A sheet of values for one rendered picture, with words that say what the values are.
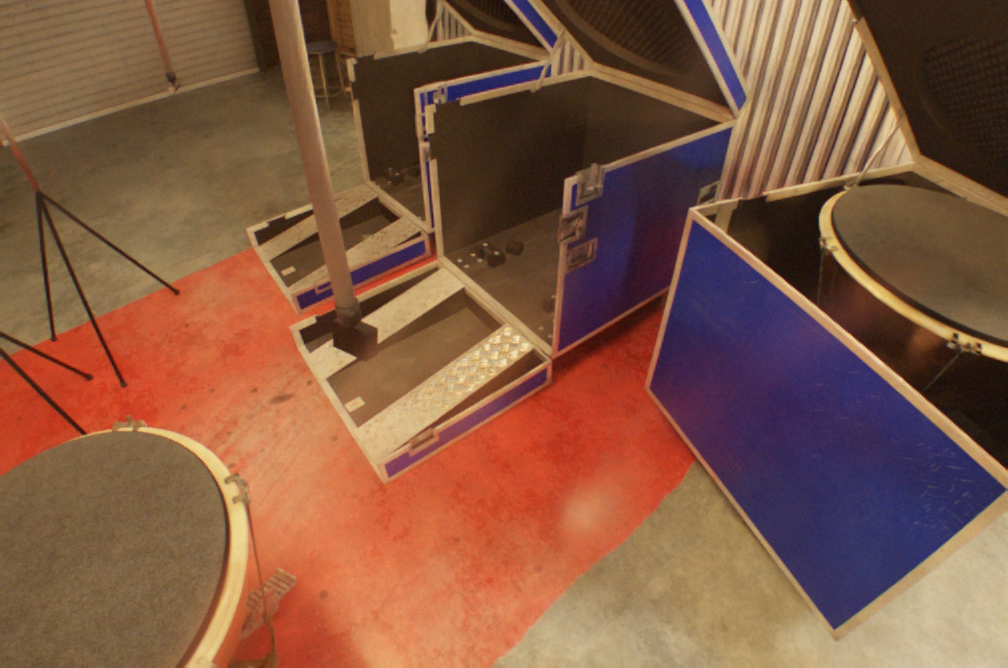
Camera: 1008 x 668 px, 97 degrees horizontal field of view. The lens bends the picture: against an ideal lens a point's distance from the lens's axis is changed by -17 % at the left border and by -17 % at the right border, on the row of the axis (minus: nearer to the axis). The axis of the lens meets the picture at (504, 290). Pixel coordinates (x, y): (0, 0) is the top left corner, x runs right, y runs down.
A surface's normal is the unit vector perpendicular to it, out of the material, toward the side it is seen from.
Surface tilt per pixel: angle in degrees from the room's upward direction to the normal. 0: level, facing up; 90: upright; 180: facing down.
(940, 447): 90
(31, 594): 0
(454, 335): 1
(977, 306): 0
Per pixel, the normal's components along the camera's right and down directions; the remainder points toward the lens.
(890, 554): -0.93, 0.23
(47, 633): 0.00, -0.78
